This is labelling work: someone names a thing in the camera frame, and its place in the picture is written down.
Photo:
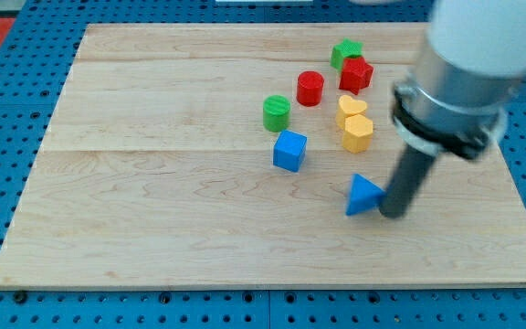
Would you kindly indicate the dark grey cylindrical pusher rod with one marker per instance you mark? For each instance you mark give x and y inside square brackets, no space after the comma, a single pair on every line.
[410,173]

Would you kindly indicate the blue triangle block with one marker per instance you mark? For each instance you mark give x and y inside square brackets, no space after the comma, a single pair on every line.
[364,195]

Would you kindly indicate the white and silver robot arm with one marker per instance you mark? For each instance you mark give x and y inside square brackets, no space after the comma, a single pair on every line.
[472,61]

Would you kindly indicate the yellow hexagon block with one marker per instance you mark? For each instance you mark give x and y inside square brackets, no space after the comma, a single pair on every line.
[357,134]

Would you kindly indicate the yellow heart block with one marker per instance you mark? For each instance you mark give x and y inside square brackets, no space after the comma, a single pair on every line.
[348,106]

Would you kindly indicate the red star block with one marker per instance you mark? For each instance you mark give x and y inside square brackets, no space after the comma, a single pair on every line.
[356,74]

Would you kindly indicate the blue cube block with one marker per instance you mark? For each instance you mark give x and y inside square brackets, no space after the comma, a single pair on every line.
[289,150]

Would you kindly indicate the red cylinder block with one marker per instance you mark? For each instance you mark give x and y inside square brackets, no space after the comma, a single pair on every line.
[309,88]

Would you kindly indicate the green star block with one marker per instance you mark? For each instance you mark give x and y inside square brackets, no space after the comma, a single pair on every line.
[345,49]

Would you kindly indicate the green cylinder block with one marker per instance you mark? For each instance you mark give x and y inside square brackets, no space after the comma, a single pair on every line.
[276,113]

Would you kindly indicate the light wooden board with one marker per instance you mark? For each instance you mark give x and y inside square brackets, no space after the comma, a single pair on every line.
[156,173]

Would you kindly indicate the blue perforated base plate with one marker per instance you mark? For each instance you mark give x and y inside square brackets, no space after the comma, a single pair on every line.
[39,39]

